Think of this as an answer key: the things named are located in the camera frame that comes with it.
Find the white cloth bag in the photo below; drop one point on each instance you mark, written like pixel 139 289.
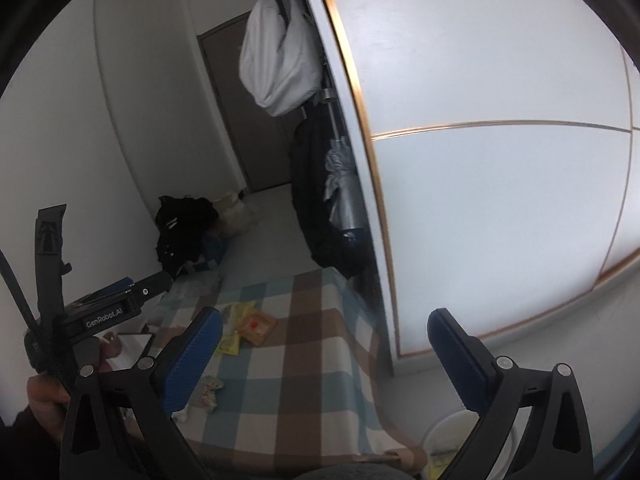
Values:
pixel 272 60

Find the person's left hand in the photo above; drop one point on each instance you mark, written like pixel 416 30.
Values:
pixel 47 405

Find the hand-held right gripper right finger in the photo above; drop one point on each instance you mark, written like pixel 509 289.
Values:
pixel 457 360

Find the orange snack packet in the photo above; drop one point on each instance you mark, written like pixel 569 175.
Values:
pixel 256 329

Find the beige bag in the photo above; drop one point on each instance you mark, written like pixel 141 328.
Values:
pixel 240 215

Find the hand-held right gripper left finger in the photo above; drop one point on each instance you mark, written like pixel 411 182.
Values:
pixel 192 360

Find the person's left forearm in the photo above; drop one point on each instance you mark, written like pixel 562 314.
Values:
pixel 25 450

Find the yellow snack wrapper with picture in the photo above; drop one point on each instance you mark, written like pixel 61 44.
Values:
pixel 240 312

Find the white tablet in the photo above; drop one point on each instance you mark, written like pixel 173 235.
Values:
pixel 135 347

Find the black backpack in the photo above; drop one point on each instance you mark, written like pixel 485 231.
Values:
pixel 182 232

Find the silver folded umbrella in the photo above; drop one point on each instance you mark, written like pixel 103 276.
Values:
pixel 345 195

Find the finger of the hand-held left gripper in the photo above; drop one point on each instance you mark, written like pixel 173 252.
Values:
pixel 152 285
pixel 112 287

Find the brown door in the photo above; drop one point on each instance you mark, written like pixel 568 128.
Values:
pixel 235 125

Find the blue cloth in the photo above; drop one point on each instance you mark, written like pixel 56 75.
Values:
pixel 212 250

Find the checked tablecloth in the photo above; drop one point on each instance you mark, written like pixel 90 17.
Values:
pixel 310 360

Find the white wardrobe with wooden trim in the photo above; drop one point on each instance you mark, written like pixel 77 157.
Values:
pixel 475 110

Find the black hanging jacket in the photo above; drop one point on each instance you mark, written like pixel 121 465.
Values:
pixel 310 200

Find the clear plastic bag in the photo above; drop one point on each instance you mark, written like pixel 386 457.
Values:
pixel 195 287

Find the white bin with grey rim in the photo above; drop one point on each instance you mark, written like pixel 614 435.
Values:
pixel 445 440

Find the patterned wrapper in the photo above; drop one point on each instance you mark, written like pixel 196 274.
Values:
pixel 210 392

